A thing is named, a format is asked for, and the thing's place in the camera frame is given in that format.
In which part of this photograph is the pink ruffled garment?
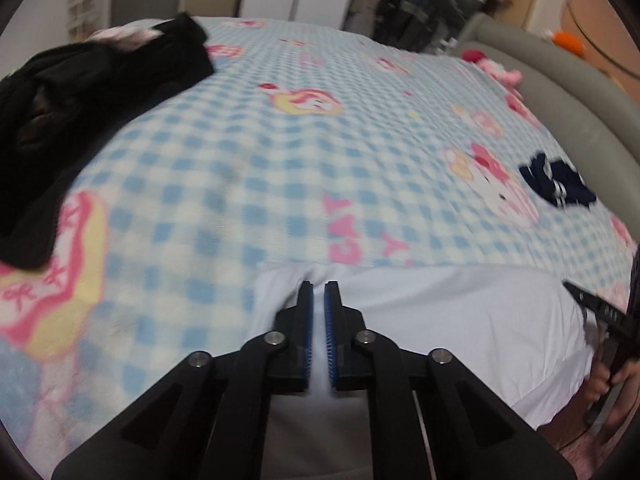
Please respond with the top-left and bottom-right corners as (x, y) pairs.
(90, 26), (164, 54)

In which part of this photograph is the pile of black clothes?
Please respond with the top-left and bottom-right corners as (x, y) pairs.
(0, 12), (216, 271)

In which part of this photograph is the blue checked printed blanket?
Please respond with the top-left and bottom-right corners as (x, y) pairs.
(0, 15), (640, 480)

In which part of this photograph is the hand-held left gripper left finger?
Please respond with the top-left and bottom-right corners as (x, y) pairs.
(52, 281), (315, 480)

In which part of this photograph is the person's right hand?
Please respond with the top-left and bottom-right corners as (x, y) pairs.
(591, 362), (640, 412)

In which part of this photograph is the white shirt with navy trim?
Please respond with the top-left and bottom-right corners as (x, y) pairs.
(255, 262), (597, 480)

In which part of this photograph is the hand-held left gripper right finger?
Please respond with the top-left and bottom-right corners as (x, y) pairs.
(323, 281), (577, 480)

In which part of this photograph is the dark glass-door wardrobe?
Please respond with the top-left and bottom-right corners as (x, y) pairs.
(345, 0), (484, 57)

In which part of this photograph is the round glass wall lamp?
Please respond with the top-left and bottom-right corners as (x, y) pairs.
(564, 0), (640, 82)

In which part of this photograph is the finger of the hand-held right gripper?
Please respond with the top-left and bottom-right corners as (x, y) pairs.
(562, 280), (627, 334)

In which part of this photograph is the pink plush toy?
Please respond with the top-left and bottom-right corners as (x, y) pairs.
(481, 57), (524, 87)

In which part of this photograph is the orange carrot plush toy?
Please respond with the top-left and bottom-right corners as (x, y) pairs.
(542, 30), (587, 57)

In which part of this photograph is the white shelf rack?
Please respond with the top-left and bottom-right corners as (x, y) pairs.
(67, 0), (103, 41)

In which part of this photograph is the navy garment with white stripes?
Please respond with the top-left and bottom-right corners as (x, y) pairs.
(518, 152), (597, 210)

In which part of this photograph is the grey padded bed headboard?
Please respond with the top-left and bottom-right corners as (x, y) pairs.
(457, 12), (640, 241)

